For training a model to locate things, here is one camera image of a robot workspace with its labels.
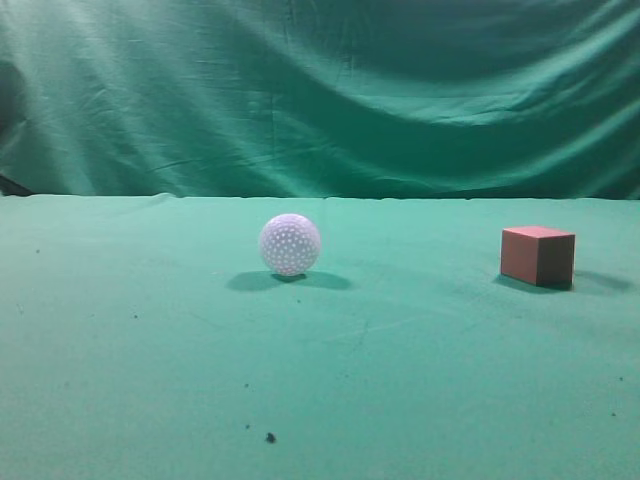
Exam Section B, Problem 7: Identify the red cube block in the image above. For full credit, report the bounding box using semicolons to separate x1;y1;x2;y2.
500;225;576;289

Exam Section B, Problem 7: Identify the green table cloth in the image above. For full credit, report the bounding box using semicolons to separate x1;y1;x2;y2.
1;194;639;479

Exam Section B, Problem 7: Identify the white dimpled ball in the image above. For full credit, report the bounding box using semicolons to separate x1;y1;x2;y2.
259;213;321;276

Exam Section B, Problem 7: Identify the green backdrop cloth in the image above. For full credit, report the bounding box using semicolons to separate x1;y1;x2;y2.
1;1;639;200

